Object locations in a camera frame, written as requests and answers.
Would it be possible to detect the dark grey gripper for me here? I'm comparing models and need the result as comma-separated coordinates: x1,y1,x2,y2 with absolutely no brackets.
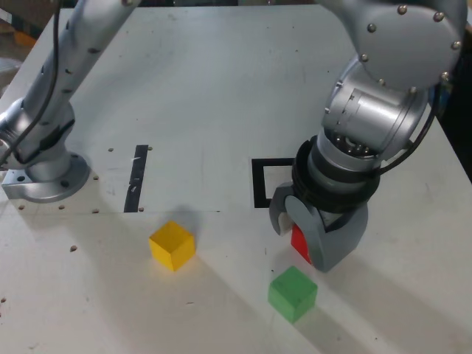
268,185,369,274

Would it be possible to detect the red cube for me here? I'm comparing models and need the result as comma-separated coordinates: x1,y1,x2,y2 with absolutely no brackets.
290,224,313,266

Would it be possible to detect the green cube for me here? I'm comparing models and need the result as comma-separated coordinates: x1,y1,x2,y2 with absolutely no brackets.
267,265,319,325

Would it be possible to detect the yellow cube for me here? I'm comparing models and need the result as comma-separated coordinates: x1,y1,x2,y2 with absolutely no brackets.
148,220,195,273

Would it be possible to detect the black tape square outline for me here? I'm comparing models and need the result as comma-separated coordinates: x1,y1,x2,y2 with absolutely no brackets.
251,157,298,209

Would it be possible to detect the black tape strip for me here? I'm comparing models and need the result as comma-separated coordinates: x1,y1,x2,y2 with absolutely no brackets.
123,145,149,213

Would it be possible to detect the cardboard box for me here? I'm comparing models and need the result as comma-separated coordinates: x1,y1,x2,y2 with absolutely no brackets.
0,9,47,48

